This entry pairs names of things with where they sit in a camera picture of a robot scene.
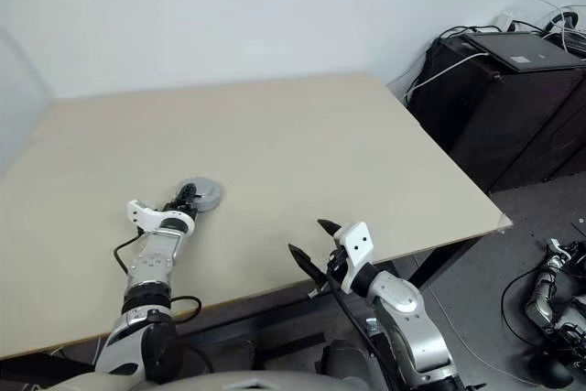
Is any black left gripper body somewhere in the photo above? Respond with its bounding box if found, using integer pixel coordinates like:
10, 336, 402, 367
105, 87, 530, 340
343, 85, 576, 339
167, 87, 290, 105
160, 192, 201, 216

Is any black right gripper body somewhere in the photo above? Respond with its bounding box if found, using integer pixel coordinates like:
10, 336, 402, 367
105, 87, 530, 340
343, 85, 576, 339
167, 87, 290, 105
321, 247, 350, 295

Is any black gear part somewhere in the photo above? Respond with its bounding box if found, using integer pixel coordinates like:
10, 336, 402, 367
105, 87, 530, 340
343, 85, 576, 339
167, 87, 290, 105
176, 177, 226, 214

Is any large black equipment case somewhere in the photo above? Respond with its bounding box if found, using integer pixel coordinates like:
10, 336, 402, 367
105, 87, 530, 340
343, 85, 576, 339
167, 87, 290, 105
406, 36, 586, 194

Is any silver spare robot on floor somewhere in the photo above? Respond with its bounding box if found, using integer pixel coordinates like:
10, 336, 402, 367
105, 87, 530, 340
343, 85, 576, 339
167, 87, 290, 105
524, 237, 586, 360

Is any black laptop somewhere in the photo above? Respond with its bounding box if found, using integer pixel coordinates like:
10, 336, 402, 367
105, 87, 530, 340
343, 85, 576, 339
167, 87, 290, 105
461, 31, 586, 73

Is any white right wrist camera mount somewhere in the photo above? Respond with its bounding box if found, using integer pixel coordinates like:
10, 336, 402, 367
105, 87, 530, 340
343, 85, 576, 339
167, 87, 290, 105
332, 221, 373, 296

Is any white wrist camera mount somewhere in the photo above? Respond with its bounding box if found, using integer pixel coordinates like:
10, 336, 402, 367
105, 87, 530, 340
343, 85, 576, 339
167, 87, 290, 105
332, 221, 373, 296
125, 199, 193, 233

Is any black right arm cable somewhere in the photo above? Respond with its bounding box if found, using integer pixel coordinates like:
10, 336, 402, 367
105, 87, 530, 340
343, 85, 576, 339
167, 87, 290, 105
326, 266, 390, 391

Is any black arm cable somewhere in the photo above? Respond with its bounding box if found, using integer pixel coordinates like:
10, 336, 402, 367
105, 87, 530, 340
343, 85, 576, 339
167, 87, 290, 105
112, 230, 203, 321
326, 266, 390, 391

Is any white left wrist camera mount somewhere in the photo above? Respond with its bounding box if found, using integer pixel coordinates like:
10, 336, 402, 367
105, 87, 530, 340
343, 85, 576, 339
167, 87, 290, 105
125, 199, 193, 233

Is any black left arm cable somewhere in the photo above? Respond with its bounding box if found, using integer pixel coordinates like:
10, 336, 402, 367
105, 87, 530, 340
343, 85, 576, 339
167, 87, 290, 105
112, 230, 203, 321

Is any black floor cable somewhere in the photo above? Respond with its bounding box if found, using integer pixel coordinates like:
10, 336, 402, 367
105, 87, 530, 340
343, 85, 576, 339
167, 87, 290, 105
500, 266, 546, 342

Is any white cable on case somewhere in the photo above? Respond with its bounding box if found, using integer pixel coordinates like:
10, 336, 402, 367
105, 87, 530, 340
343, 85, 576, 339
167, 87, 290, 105
406, 51, 489, 100

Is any white wire bundle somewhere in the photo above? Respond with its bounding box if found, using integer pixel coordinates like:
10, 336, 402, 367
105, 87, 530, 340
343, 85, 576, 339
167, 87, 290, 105
526, 0, 586, 54

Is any black ring-shaped device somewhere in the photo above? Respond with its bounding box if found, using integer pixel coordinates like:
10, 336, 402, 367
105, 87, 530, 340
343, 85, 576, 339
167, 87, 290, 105
547, 8, 579, 34

